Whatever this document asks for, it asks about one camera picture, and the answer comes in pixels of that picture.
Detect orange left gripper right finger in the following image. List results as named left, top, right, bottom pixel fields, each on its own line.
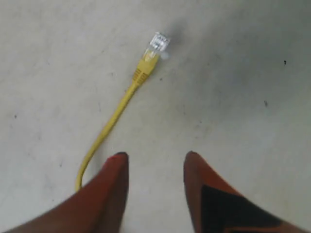
left=184, top=151, right=304, bottom=233

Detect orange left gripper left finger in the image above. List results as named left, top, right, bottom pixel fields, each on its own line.
left=9, top=152, right=129, bottom=233

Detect yellow ethernet cable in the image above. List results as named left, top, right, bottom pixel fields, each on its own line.
left=75, top=31, right=171, bottom=193

